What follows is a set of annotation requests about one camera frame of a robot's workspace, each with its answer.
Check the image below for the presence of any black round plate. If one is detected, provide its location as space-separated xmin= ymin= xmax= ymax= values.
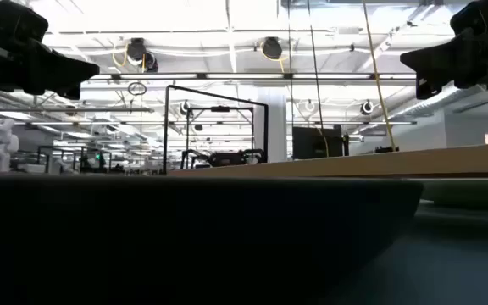
xmin=0 ymin=174 xmax=424 ymax=305

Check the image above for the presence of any distant black rack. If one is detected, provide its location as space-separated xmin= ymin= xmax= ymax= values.
xmin=36 ymin=145 xmax=114 ymax=174

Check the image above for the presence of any white robot figure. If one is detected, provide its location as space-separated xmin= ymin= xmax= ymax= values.
xmin=0 ymin=117 xmax=20 ymax=174

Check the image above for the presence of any black computer case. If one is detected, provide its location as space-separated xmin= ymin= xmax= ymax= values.
xmin=291 ymin=125 xmax=350 ymax=160

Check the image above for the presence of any long ceiling light bar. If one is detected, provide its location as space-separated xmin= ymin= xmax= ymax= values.
xmin=86 ymin=72 xmax=418 ymax=81

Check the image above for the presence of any blue table mat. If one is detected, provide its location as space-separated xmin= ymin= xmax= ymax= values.
xmin=311 ymin=198 xmax=488 ymax=305

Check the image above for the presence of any yellow hanging cable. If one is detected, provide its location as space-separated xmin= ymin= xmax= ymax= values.
xmin=361 ymin=0 xmax=398 ymax=152

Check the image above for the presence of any black hanging cable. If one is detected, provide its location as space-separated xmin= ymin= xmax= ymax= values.
xmin=307 ymin=0 xmax=330 ymax=158

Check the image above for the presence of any wooden shelf with black frame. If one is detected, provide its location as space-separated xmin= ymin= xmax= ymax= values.
xmin=162 ymin=84 xmax=488 ymax=179

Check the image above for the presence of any black metal frame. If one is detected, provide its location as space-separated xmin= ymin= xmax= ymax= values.
xmin=179 ymin=104 xmax=266 ymax=170

